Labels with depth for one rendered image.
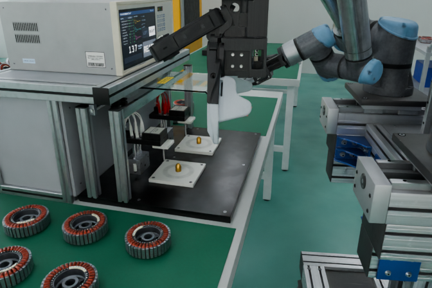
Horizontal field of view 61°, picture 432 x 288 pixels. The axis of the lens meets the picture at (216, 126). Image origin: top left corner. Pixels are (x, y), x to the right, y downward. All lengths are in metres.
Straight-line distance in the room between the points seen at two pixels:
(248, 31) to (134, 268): 0.62
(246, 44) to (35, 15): 0.84
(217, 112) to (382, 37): 0.86
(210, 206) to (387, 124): 0.63
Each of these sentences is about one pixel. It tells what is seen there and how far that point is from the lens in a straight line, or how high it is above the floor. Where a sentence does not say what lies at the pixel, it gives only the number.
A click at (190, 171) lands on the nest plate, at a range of 1.23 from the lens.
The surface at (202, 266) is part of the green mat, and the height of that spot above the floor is 0.75.
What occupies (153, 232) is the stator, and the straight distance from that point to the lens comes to 0.99.
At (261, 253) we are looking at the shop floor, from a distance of 2.13.
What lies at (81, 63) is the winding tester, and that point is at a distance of 1.17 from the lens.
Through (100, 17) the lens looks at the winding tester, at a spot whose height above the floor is 1.28.
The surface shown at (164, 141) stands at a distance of 1.21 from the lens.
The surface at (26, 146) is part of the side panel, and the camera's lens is 1.22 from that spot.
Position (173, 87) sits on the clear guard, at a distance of 1.15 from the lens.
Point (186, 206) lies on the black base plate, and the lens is 1.07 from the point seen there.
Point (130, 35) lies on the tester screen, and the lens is 1.15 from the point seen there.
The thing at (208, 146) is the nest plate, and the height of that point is 0.78.
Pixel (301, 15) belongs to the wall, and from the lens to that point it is 6.36.
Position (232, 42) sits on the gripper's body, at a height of 1.29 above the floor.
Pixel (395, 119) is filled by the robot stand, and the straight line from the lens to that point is 1.30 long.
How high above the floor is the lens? 1.35
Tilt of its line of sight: 21 degrees down
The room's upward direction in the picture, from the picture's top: straight up
